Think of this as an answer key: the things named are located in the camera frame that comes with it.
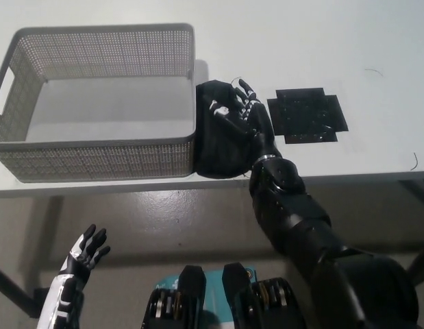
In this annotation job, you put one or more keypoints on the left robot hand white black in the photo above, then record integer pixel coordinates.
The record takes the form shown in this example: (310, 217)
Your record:
(68, 291)

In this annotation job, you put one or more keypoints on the right robot hand black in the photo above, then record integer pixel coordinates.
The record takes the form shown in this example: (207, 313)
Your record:
(259, 123)

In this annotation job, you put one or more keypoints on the black fabric pencil case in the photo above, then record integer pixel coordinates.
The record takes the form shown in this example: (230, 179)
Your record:
(218, 150)

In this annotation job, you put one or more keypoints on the black tape cross marker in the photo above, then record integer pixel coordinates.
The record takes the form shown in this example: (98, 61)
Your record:
(305, 116)

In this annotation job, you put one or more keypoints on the dark metal table leg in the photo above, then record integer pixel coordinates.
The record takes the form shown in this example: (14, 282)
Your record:
(13, 284)

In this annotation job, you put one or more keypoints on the grey perforated plastic basket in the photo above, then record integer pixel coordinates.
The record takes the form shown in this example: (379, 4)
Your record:
(88, 164)

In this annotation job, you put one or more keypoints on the dark table frame bar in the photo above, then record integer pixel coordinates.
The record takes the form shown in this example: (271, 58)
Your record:
(417, 188)

